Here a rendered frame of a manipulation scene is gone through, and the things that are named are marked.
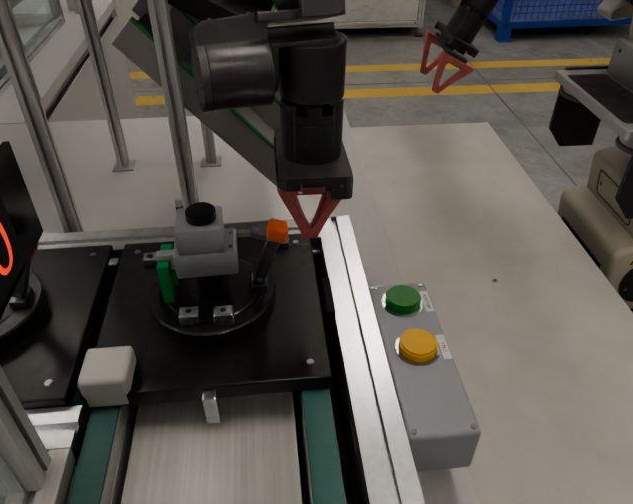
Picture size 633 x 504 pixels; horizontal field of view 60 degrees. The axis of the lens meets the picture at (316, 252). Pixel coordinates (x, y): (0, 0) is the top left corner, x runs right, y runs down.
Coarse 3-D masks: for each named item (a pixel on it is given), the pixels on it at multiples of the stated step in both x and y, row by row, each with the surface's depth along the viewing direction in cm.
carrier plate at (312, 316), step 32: (128, 256) 69; (256, 256) 69; (288, 256) 69; (128, 288) 64; (288, 288) 64; (128, 320) 60; (288, 320) 60; (320, 320) 60; (160, 352) 56; (192, 352) 56; (224, 352) 56; (256, 352) 56; (288, 352) 56; (320, 352) 56; (160, 384) 53; (192, 384) 53; (224, 384) 53; (256, 384) 53; (288, 384) 54; (320, 384) 54
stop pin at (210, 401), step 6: (204, 390) 53; (210, 390) 53; (216, 390) 53; (204, 396) 52; (210, 396) 52; (216, 396) 53; (204, 402) 52; (210, 402) 52; (216, 402) 53; (204, 408) 53; (210, 408) 53; (216, 408) 53; (210, 414) 54; (216, 414) 54; (210, 420) 54; (216, 420) 54
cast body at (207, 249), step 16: (192, 208) 55; (208, 208) 55; (176, 224) 54; (192, 224) 54; (208, 224) 54; (176, 240) 54; (192, 240) 54; (208, 240) 54; (224, 240) 57; (160, 256) 57; (176, 256) 55; (192, 256) 55; (208, 256) 55; (224, 256) 56; (176, 272) 56; (192, 272) 56; (208, 272) 57; (224, 272) 57
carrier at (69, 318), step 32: (64, 256) 68; (96, 256) 68; (32, 288) 61; (64, 288) 64; (96, 288) 64; (0, 320) 57; (32, 320) 58; (64, 320) 60; (0, 352) 56; (32, 352) 56; (64, 352) 56; (32, 384) 53; (64, 384) 53
